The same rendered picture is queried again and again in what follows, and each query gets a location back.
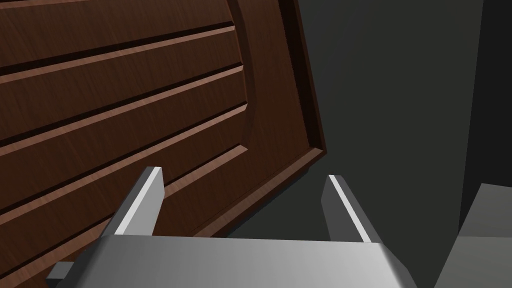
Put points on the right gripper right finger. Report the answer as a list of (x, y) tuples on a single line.
[(344, 216)]

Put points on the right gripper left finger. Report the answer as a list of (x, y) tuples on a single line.
[(140, 208)]

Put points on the brown wooden slatted door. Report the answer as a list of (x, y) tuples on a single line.
[(120, 100)]

